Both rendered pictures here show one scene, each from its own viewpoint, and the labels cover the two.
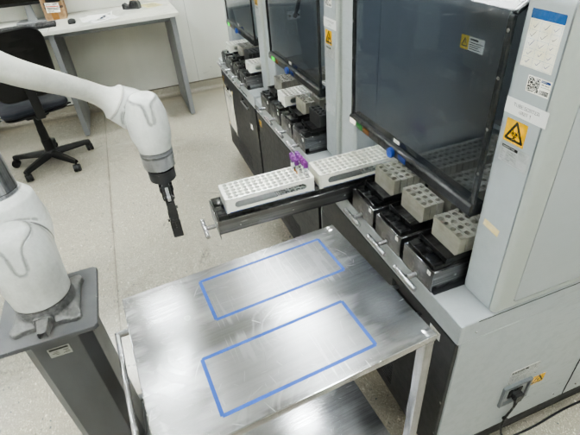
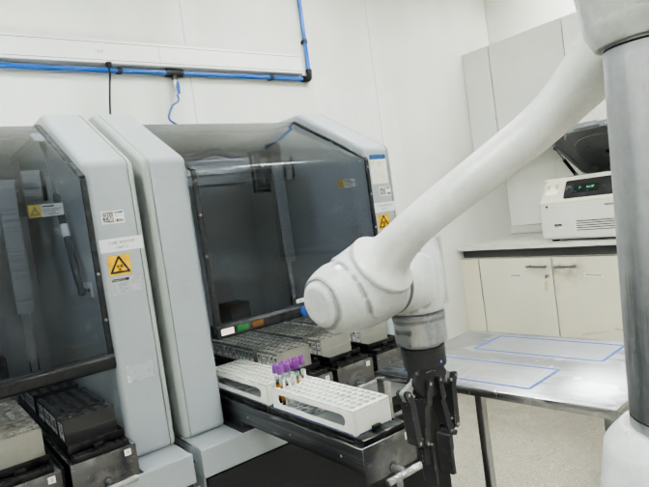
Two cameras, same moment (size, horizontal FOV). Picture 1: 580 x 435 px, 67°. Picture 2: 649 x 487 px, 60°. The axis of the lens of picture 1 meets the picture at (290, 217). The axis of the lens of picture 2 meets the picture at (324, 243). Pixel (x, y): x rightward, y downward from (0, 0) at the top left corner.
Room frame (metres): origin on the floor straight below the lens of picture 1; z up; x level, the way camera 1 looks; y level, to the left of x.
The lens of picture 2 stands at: (1.56, 1.20, 1.24)
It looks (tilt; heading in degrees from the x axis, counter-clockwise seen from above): 3 degrees down; 250
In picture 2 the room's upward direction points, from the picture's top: 8 degrees counter-clockwise
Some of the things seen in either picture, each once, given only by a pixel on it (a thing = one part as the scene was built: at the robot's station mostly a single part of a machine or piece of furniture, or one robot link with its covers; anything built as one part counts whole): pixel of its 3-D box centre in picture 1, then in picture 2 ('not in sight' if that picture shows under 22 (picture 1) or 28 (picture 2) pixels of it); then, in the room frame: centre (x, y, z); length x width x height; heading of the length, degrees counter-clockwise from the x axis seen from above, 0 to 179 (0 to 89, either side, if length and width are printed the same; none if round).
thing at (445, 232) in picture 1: (448, 235); (371, 332); (0.87, -0.41, 0.85); 0.12 x 0.02 x 0.06; 17
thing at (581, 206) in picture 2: not in sight; (608, 178); (-1.10, -1.27, 1.22); 0.62 x 0.56 x 0.64; 16
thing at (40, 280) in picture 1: (24, 261); not in sight; (0.90, 0.71, 0.87); 0.18 x 0.16 x 0.22; 27
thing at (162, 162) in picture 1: (158, 158); (419, 328); (1.11, 0.36, 1.03); 0.09 x 0.09 x 0.06
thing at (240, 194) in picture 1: (267, 189); (327, 404); (1.20, 0.07, 0.83); 0.30 x 0.10 x 0.06; 108
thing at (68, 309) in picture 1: (45, 305); not in sight; (0.87, 0.70, 0.73); 0.22 x 0.18 x 0.06; 18
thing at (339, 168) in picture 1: (354, 167); (254, 382); (1.30, -0.23, 0.83); 0.30 x 0.10 x 0.06; 108
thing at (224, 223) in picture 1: (305, 192); (296, 415); (1.24, -0.06, 0.78); 0.73 x 0.14 x 0.09; 108
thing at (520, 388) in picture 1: (517, 394); not in sight; (0.74, -0.66, 0.29); 0.11 x 0.03 x 0.10; 108
